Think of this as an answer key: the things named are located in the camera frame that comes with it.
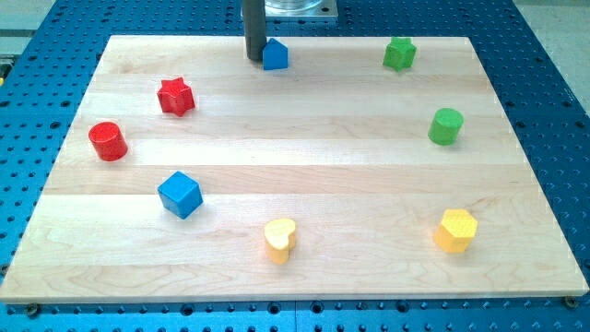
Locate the blue triangle house block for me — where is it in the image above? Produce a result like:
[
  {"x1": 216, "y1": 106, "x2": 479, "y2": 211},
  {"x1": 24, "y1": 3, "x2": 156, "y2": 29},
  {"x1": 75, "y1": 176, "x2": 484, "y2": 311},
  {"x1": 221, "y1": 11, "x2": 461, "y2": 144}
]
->
[{"x1": 263, "y1": 38, "x2": 289, "y2": 70}]

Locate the yellow heart block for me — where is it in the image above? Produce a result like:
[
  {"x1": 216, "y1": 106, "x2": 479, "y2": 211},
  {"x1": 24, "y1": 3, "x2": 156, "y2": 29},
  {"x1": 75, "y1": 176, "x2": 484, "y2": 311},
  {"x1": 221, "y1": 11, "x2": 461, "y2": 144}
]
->
[{"x1": 264, "y1": 219, "x2": 297, "y2": 265}]

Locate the light wooden board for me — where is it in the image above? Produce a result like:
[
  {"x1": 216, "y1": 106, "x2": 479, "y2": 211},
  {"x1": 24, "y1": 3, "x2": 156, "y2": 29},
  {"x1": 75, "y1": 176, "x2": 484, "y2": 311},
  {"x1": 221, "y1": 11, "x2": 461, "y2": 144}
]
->
[{"x1": 1, "y1": 35, "x2": 588, "y2": 303}]

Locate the blue cube block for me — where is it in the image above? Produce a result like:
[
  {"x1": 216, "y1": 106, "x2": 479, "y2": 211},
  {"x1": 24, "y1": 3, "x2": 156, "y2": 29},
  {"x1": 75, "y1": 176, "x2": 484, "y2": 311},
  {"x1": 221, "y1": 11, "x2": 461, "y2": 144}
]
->
[{"x1": 158, "y1": 172, "x2": 204, "y2": 219}]

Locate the red star block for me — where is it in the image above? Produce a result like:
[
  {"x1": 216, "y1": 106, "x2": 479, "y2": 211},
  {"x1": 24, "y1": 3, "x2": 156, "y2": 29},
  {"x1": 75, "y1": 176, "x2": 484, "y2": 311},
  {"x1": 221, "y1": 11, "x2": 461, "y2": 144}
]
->
[{"x1": 157, "y1": 77, "x2": 195, "y2": 117}]

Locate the green star block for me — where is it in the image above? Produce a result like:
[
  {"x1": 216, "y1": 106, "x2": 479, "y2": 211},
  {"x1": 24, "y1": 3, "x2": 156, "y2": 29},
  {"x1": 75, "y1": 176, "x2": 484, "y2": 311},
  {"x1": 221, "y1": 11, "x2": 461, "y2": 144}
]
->
[{"x1": 383, "y1": 37, "x2": 417, "y2": 72}]

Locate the green cylinder block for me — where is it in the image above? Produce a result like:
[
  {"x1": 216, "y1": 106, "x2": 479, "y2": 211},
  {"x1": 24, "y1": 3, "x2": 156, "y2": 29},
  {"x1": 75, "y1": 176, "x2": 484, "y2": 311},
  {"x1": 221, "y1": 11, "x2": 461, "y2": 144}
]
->
[{"x1": 428, "y1": 108, "x2": 464, "y2": 146}]

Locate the yellow hexagon block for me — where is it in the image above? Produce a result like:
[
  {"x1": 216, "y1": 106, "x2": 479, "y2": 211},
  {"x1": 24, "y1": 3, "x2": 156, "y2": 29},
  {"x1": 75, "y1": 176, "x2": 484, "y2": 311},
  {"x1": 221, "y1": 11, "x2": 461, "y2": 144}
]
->
[{"x1": 433, "y1": 208, "x2": 478, "y2": 254}]

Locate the red cylinder block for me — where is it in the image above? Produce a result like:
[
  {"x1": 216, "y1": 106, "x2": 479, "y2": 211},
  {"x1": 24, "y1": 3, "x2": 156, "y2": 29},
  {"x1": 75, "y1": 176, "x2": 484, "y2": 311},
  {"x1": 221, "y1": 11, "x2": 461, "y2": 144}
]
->
[{"x1": 88, "y1": 122, "x2": 128, "y2": 161}]

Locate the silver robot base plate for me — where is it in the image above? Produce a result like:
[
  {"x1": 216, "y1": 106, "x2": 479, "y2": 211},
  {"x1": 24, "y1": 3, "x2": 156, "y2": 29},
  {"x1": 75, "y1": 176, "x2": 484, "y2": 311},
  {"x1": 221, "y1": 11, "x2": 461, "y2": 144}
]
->
[{"x1": 263, "y1": 0, "x2": 338, "y2": 21}]

